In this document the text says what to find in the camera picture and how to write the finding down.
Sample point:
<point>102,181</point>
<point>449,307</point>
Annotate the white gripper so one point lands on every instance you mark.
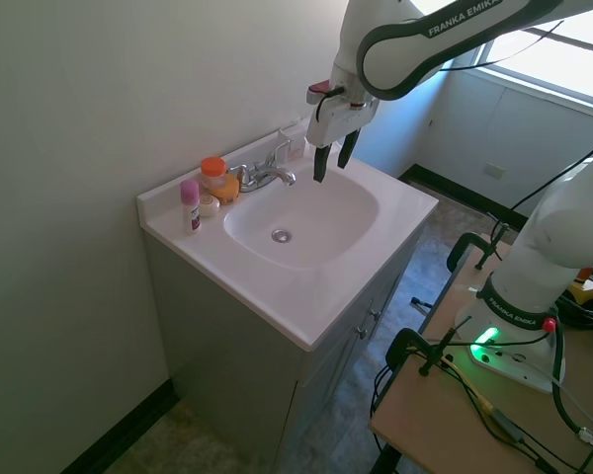
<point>333,121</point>

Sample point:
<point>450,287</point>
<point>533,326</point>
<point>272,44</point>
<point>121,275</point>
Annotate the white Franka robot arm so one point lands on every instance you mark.
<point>548,232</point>

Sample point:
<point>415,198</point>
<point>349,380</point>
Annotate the clear soap dispenser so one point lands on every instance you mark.
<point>291,135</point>

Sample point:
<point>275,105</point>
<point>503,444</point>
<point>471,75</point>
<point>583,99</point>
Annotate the chrome faucet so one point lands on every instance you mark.
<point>264,178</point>

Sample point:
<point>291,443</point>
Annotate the chrome sink drain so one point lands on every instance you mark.
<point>281,235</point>

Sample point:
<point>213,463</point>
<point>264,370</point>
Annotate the orange round jar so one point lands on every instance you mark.
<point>226,191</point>

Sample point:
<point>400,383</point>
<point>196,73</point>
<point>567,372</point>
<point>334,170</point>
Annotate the bottle with orange lid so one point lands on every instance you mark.
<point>213,168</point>

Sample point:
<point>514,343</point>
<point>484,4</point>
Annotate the black baseboard strip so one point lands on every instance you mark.
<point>118,424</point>
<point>454,190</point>

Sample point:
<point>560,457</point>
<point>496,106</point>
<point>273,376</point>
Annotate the small white round jar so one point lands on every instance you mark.
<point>209,206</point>

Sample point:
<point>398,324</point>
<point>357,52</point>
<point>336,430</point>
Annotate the white vanity sink top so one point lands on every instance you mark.
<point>301,296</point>

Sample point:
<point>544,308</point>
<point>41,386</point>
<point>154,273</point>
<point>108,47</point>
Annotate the white bottle with pink cap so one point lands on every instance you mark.
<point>190,207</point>

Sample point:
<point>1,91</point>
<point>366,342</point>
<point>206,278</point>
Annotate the metal cabinet knob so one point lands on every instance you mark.
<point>374,313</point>
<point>361,332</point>

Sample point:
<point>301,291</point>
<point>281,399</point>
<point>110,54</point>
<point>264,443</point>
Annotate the black clamp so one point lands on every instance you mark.
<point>432,358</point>
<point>486,254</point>

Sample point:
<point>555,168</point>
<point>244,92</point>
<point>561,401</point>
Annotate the grey vanity cabinet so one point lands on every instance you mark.
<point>227,336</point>

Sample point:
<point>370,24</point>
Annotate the window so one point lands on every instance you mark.
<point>563,54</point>

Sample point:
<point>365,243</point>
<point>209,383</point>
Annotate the wooden table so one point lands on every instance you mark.
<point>425,405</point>

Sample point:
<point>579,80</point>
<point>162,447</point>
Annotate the yellow emergency stop box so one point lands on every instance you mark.
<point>590,291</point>

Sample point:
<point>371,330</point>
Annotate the red and grey wrist camera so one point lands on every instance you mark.
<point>318,91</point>

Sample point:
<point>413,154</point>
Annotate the white wall outlet plate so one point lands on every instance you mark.
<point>494,171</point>

